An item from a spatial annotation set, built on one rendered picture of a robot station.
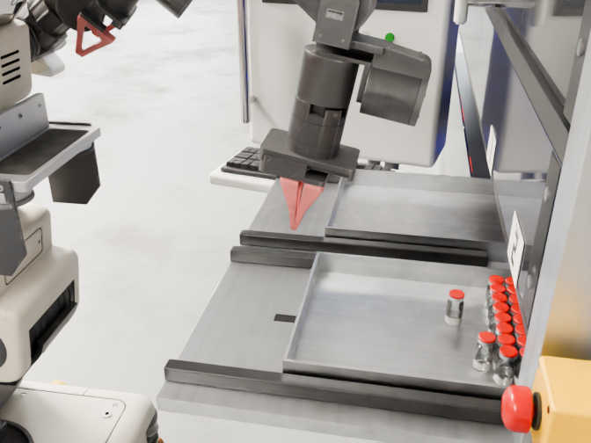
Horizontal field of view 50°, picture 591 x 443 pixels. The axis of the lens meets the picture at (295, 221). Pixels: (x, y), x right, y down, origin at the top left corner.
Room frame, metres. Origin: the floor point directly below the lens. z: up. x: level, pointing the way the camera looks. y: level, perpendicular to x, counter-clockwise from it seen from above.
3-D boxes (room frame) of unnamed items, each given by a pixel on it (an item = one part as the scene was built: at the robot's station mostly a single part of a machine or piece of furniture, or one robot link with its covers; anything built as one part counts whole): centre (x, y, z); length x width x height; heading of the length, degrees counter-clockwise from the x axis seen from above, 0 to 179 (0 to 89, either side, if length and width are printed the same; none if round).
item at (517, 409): (0.42, -0.20, 0.99); 0.04 x 0.04 x 0.04; 79
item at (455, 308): (0.70, -0.21, 0.90); 0.02 x 0.02 x 0.04
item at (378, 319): (0.68, -0.18, 0.90); 0.34 x 0.26 x 0.04; 79
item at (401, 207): (1.01, -0.24, 0.90); 0.34 x 0.26 x 0.04; 79
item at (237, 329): (0.86, -0.14, 0.87); 0.70 x 0.48 x 0.02; 169
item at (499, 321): (0.66, -0.26, 0.90); 0.18 x 0.02 x 0.05; 169
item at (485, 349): (0.61, -0.23, 0.90); 0.02 x 0.02 x 0.05
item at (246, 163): (1.41, -0.03, 0.82); 0.40 x 0.14 x 0.02; 68
